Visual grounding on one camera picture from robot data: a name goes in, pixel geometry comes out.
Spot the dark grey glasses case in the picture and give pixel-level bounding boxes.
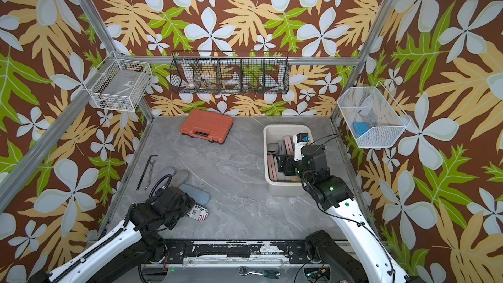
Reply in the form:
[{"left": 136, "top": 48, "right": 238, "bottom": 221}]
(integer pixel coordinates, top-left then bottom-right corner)
[{"left": 169, "top": 170, "right": 191, "bottom": 188}]

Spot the flag print glasses case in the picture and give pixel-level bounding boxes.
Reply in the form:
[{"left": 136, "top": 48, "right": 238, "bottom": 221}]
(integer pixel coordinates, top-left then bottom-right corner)
[{"left": 186, "top": 204, "right": 209, "bottom": 221}]

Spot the blue object in basket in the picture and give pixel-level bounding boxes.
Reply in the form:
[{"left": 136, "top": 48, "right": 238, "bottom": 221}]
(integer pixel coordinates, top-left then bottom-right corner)
[{"left": 353, "top": 122, "right": 371, "bottom": 136}]

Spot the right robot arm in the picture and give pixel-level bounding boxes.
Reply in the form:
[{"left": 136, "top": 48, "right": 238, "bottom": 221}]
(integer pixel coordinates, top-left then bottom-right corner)
[{"left": 270, "top": 132, "right": 420, "bottom": 282}]

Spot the black wire basket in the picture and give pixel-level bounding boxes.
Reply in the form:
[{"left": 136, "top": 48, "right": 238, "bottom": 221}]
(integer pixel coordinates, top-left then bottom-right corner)
[{"left": 168, "top": 51, "right": 291, "bottom": 94}]

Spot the grey fabric glasses case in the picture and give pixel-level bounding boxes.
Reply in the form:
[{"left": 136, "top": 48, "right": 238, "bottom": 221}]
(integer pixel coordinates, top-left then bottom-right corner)
[{"left": 267, "top": 142, "right": 280, "bottom": 155}]

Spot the blue glasses case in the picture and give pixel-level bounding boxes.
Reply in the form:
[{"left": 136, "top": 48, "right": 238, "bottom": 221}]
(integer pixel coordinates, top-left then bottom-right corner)
[{"left": 179, "top": 184, "right": 211, "bottom": 206}]

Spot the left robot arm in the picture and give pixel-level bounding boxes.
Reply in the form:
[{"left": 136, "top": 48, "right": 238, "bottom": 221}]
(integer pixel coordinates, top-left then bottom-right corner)
[{"left": 28, "top": 187, "right": 196, "bottom": 282}]

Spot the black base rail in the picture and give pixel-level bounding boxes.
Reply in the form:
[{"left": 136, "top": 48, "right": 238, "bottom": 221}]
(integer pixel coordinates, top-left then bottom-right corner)
[{"left": 165, "top": 239, "right": 319, "bottom": 265}]

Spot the white mesh basket right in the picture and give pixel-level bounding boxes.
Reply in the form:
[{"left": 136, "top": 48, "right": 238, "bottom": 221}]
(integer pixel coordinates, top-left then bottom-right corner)
[{"left": 337, "top": 86, "right": 411, "bottom": 149}]

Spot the pale purple glasses case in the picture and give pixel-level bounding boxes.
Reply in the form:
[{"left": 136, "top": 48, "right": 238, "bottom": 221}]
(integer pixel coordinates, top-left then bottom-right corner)
[{"left": 278, "top": 140, "right": 288, "bottom": 155}]

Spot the black hex key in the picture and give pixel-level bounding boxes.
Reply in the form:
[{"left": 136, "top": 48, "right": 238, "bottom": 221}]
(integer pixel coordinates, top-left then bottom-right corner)
[{"left": 136, "top": 154, "right": 158, "bottom": 191}]

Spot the ratchet wrench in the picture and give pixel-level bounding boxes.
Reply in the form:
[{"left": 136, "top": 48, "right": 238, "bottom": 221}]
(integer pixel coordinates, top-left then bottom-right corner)
[{"left": 238, "top": 266, "right": 281, "bottom": 279}]

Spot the red plastic tool case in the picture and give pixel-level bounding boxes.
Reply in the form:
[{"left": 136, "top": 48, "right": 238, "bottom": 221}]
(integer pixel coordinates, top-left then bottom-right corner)
[{"left": 180, "top": 110, "right": 234, "bottom": 144}]

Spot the white wire basket left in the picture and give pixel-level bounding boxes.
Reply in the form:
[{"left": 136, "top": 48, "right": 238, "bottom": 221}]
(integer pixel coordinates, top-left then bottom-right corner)
[{"left": 85, "top": 52, "right": 152, "bottom": 112}]

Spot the cream plastic storage box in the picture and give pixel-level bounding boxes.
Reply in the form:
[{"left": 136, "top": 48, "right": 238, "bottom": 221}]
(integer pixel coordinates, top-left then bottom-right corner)
[{"left": 263, "top": 124, "right": 330, "bottom": 200}]

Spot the small pink glasses case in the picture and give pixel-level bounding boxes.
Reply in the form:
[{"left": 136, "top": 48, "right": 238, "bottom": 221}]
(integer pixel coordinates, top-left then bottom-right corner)
[{"left": 283, "top": 136, "right": 295, "bottom": 155}]

